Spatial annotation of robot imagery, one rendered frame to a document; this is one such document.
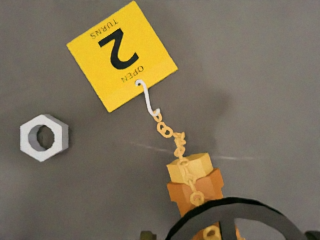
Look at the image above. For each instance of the grey hex nut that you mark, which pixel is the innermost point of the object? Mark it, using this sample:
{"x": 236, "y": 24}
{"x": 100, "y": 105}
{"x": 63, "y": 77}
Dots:
{"x": 29, "y": 143}

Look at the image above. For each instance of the yellow number tag with chain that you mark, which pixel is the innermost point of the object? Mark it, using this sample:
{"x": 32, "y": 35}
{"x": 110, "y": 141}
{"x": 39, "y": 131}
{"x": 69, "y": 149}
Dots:
{"x": 119, "y": 51}

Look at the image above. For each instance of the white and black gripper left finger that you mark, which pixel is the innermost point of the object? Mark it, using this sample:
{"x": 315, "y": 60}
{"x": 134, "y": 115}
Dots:
{"x": 147, "y": 235}

